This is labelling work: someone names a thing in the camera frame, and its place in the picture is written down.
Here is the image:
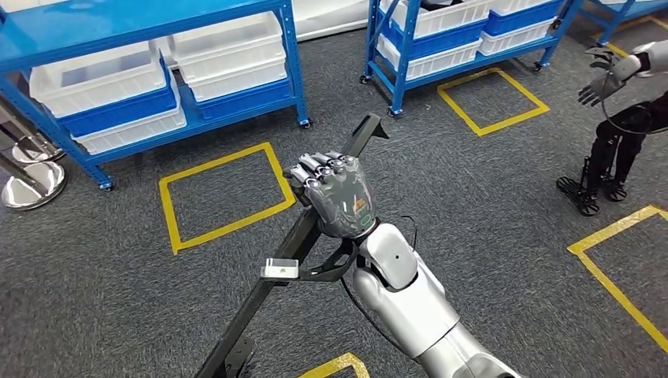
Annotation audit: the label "standing humanoid grey hand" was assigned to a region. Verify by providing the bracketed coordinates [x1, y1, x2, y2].
[577, 46, 643, 108]

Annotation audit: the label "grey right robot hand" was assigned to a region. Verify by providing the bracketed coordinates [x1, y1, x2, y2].
[283, 151, 378, 240]

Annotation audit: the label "long black metal part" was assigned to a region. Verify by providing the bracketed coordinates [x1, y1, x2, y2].
[194, 113, 390, 378]

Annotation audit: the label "blue metal shelf rack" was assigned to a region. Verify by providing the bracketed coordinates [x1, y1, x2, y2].
[0, 0, 313, 191]
[358, 0, 585, 118]
[576, 0, 668, 46]

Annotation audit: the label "black part in bin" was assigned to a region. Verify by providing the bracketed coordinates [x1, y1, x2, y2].
[420, 0, 466, 12]

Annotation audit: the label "yellow floor tape square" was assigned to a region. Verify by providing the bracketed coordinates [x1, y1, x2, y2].
[296, 353, 370, 378]
[437, 66, 551, 138]
[158, 142, 297, 256]
[589, 14, 668, 59]
[567, 205, 668, 356]

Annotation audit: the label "standing humanoid black legs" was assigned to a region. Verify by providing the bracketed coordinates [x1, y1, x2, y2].
[555, 94, 668, 217]

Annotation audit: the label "black robot foot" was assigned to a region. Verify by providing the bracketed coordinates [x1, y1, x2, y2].
[223, 336, 257, 378]

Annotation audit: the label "standing humanoid black cable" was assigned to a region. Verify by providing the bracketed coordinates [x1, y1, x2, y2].
[599, 70, 668, 138]

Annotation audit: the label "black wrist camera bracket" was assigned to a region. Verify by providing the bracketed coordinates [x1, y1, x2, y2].
[297, 239, 361, 284]

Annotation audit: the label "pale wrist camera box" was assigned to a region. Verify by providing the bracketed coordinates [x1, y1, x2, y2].
[261, 258, 299, 280]

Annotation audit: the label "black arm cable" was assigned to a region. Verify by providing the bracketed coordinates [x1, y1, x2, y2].
[339, 214, 418, 354]

